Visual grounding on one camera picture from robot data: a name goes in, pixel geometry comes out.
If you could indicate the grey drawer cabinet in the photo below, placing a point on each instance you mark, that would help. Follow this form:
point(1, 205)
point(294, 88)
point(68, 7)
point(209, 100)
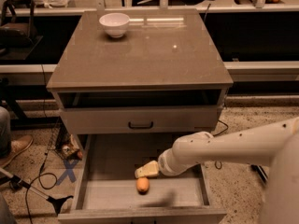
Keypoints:
point(166, 58)

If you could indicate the open middle drawer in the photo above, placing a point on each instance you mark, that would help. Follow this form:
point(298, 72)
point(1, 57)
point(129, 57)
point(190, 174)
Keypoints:
point(106, 190)

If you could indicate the black tripod leg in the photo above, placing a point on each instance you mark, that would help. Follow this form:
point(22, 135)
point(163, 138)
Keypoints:
point(56, 203)

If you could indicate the closed upper drawer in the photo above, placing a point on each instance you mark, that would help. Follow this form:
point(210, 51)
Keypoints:
point(140, 119)

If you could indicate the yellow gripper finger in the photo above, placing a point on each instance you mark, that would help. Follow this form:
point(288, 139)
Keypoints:
point(151, 169)

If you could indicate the orange fruit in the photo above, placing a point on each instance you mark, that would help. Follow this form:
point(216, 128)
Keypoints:
point(142, 184)

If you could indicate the tan shoe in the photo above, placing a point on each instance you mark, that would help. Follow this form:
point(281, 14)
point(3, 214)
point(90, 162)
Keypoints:
point(14, 148)

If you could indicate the blue tape cross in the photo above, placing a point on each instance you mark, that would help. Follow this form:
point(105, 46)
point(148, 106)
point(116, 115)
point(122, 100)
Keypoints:
point(68, 172)

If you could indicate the black metal stand base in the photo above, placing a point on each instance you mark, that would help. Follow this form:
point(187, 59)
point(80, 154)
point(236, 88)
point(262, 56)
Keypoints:
point(261, 172)

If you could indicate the white ceramic bowl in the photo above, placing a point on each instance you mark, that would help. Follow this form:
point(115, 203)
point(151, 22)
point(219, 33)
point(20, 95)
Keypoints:
point(115, 24)

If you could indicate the grey trouser leg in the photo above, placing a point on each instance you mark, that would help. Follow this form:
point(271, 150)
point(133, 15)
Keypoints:
point(5, 134)

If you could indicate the wire basket with items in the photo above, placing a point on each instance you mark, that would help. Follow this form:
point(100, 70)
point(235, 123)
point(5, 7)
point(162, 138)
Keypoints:
point(63, 144)

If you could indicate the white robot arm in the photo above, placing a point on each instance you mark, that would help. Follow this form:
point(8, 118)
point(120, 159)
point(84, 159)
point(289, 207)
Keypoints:
point(274, 145)

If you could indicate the black chair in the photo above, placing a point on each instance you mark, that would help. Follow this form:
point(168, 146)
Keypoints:
point(17, 39)

